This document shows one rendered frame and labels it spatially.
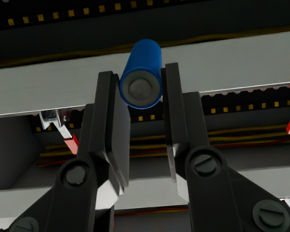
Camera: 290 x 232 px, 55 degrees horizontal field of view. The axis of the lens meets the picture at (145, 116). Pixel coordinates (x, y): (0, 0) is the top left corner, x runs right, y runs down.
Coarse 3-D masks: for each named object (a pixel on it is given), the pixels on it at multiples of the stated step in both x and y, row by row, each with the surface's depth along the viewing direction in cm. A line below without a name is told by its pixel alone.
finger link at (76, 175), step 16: (80, 160) 9; (64, 176) 9; (80, 176) 9; (96, 176) 9; (64, 192) 8; (80, 192) 8; (96, 192) 8; (64, 208) 8; (80, 208) 8; (112, 208) 10; (48, 224) 8; (64, 224) 8; (80, 224) 8; (96, 224) 10; (112, 224) 10
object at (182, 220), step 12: (120, 216) 64; (132, 216) 64; (144, 216) 63; (156, 216) 63; (168, 216) 62; (180, 216) 62; (120, 228) 60; (132, 228) 60; (144, 228) 59; (156, 228) 59; (168, 228) 58; (180, 228) 58
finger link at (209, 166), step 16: (192, 160) 8; (208, 160) 8; (224, 160) 8; (192, 176) 8; (208, 176) 8; (224, 176) 8; (192, 192) 8; (208, 192) 8; (224, 192) 8; (192, 208) 7; (208, 208) 7; (224, 208) 7; (192, 224) 7; (208, 224) 7; (224, 224) 7; (240, 224) 7
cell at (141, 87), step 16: (144, 48) 14; (160, 48) 17; (128, 64) 12; (144, 64) 11; (160, 64) 13; (128, 80) 11; (144, 80) 11; (160, 80) 11; (128, 96) 11; (144, 96) 11; (160, 96) 11
